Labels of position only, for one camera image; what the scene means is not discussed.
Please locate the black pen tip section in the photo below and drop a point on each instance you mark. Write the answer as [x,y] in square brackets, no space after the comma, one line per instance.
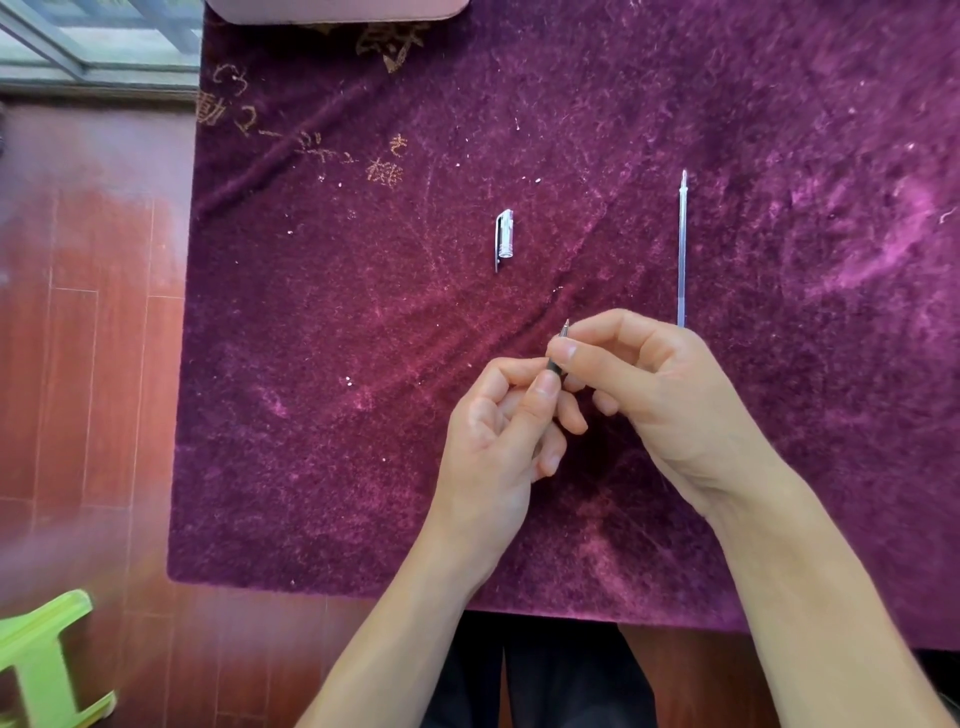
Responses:
[558,366]

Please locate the pink case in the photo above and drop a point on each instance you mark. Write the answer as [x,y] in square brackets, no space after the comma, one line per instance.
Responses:
[337,9]

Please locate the person's right hand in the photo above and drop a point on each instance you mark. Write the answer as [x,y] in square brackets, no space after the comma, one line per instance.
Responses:
[682,405]

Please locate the clear pen cap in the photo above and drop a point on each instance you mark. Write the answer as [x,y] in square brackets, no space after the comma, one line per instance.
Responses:
[504,238]

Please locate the purple velvet tablecloth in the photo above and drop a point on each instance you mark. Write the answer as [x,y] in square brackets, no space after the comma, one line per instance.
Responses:
[337,337]

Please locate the person's right thumb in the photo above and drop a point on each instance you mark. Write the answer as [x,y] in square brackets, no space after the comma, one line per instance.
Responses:
[600,371]

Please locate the green plastic stool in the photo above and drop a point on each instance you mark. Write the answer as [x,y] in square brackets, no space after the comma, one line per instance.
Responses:
[37,660]

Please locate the person's black trousers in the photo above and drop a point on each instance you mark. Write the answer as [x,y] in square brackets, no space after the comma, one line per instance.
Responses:
[555,675]

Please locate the grey window frame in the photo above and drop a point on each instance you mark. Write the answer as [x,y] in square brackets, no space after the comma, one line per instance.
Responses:
[90,45]

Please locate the clear pen refill tube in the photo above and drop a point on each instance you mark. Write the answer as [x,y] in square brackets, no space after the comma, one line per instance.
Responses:
[682,247]

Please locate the person's left forearm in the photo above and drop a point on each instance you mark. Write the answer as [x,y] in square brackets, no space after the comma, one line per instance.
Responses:
[390,645]

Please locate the person's right forearm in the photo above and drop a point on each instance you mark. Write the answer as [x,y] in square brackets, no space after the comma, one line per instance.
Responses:
[817,607]

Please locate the person's left thumb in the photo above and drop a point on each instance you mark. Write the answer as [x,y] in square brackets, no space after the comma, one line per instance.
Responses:
[529,416]

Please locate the person's left hand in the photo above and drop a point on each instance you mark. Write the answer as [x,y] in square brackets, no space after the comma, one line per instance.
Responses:
[480,465]

